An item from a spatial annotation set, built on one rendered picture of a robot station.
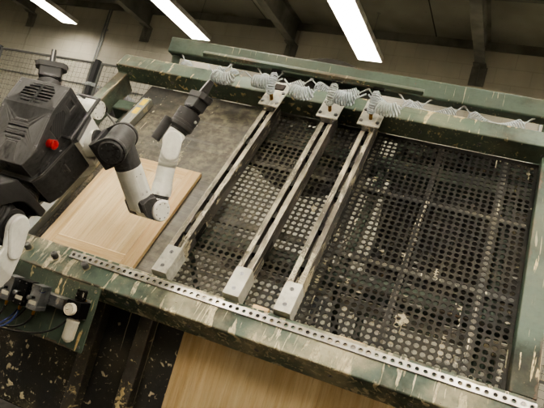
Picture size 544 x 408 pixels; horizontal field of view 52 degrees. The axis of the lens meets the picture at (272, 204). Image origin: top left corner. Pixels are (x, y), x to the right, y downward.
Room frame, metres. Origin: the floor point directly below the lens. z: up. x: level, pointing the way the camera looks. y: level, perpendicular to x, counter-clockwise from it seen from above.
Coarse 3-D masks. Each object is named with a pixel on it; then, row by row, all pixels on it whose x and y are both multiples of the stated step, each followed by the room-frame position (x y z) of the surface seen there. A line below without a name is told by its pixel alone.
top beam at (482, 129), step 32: (128, 64) 2.89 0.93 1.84; (160, 64) 2.87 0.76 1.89; (224, 96) 2.77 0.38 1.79; (256, 96) 2.68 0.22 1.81; (288, 96) 2.60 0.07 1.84; (320, 96) 2.58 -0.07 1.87; (352, 96) 2.56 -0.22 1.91; (384, 128) 2.50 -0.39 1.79; (416, 128) 2.43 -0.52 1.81; (448, 128) 2.36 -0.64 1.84; (480, 128) 2.34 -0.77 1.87; (512, 128) 2.33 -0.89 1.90
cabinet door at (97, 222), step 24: (144, 168) 2.48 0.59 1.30; (96, 192) 2.41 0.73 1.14; (120, 192) 2.40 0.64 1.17; (72, 216) 2.32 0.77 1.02; (96, 216) 2.32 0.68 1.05; (120, 216) 2.31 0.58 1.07; (168, 216) 2.28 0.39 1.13; (72, 240) 2.24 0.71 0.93; (96, 240) 2.23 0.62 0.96; (120, 240) 2.22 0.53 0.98; (144, 240) 2.21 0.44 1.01
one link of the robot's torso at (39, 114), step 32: (32, 96) 1.75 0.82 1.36; (64, 96) 1.73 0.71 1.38; (0, 128) 1.74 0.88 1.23; (32, 128) 1.70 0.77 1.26; (64, 128) 1.77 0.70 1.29; (96, 128) 1.87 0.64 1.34; (0, 160) 1.72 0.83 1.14; (32, 160) 1.70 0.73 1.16; (64, 160) 1.79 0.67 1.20; (96, 160) 1.90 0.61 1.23; (32, 192) 1.79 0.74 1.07; (64, 192) 1.85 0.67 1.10
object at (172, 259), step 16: (272, 80) 2.48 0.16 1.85; (272, 96) 2.56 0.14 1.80; (272, 112) 2.58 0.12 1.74; (256, 128) 2.53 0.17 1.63; (240, 144) 2.45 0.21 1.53; (256, 144) 2.48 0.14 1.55; (240, 160) 2.38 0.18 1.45; (224, 176) 2.36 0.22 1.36; (208, 192) 2.27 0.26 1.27; (224, 192) 2.31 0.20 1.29; (208, 208) 2.21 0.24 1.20; (192, 224) 2.20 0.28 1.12; (208, 224) 2.25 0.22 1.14; (176, 240) 2.12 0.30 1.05; (192, 240) 2.16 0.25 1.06; (160, 256) 2.08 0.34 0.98; (176, 256) 2.07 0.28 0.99; (160, 272) 2.03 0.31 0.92; (176, 272) 2.11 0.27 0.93
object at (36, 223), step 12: (132, 108) 2.74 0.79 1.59; (144, 108) 2.75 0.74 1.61; (132, 120) 2.68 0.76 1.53; (84, 180) 2.49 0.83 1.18; (72, 192) 2.44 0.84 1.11; (48, 204) 2.35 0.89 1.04; (60, 204) 2.39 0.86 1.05; (36, 216) 2.31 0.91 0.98; (48, 216) 2.34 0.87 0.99; (36, 228) 2.30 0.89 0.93
